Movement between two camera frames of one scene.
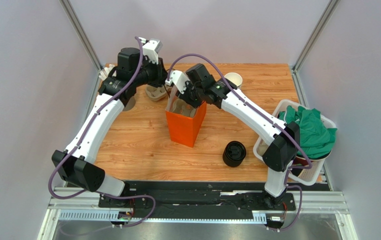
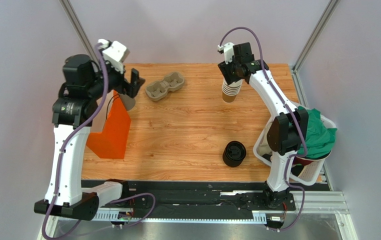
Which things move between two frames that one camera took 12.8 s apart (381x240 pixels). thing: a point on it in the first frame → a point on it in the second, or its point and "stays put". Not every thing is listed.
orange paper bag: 185,119 → 108,135
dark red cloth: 296,160 stays put
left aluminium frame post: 69,8 stays put
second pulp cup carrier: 156,93 stays put
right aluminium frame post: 330,9 stays put
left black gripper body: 154,72 → 116,80
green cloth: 316,139 stays put
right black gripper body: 188,95 → 232,73
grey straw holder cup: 130,105 stays put
